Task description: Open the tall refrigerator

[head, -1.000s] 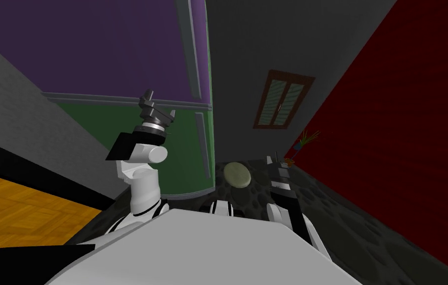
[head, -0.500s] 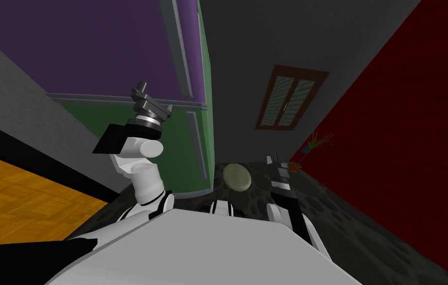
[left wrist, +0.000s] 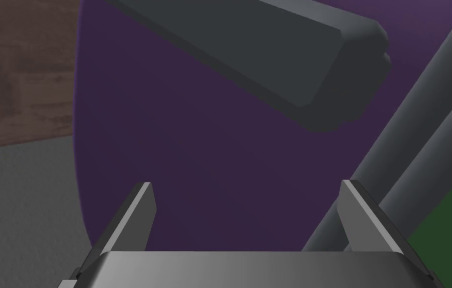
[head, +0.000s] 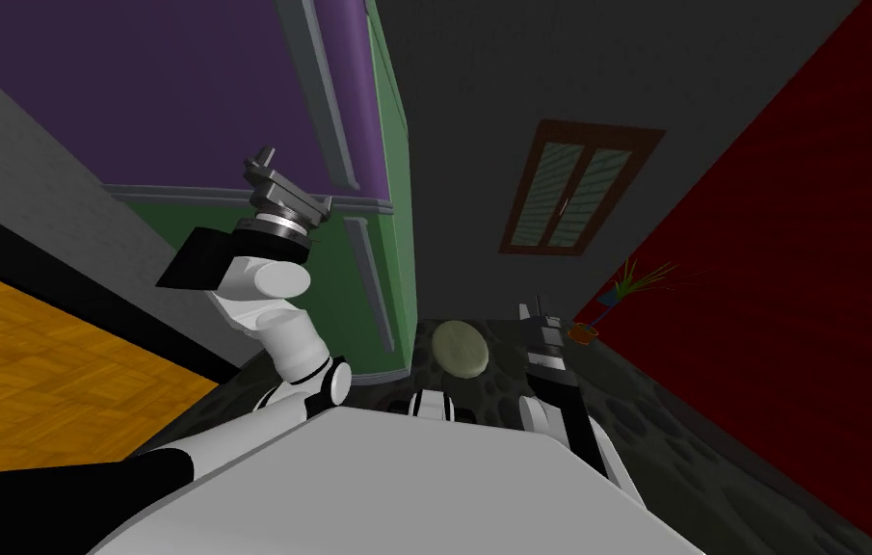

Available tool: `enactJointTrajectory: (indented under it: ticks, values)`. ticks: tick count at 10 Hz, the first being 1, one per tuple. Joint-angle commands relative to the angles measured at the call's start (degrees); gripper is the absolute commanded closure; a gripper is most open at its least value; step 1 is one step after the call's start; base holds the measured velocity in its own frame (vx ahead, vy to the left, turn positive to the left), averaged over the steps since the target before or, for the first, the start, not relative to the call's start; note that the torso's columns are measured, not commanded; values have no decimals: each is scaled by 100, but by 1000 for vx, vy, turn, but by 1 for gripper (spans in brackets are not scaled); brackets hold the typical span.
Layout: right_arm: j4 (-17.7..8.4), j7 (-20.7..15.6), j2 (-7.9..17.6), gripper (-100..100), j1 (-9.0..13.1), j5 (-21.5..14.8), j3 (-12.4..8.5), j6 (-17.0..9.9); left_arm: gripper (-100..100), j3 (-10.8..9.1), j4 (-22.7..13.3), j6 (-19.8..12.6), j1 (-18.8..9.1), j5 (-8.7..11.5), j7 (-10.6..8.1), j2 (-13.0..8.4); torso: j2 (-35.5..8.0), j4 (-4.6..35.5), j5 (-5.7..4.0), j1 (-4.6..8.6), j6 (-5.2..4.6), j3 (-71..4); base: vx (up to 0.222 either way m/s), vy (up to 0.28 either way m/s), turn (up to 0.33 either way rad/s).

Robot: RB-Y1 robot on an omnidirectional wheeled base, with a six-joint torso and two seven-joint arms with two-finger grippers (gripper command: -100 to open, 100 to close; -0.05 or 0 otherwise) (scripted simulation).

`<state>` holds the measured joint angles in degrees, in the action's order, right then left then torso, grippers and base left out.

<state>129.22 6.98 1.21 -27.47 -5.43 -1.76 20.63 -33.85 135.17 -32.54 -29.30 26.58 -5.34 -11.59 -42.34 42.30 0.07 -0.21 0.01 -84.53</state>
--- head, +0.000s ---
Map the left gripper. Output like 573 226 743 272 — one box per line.
242 145 333 229

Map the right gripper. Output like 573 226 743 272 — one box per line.
518 293 567 359

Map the pale green round cushion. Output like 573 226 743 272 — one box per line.
430 319 491 382

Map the potted green plant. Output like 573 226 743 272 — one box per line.
566 257 685 347

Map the purple fridge door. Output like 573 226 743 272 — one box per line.
0 0 395 206

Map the brown framed window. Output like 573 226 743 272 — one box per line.
497 118 668 258

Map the green fridge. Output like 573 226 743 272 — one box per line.
0 0 421 386

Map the green fridge door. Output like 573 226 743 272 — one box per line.
113 194 410 381

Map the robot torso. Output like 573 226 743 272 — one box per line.
88 388 714 555

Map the long grey door handle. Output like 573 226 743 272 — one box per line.
273 0 364 194

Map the short grey door handle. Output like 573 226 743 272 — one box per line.
341 216 398 356

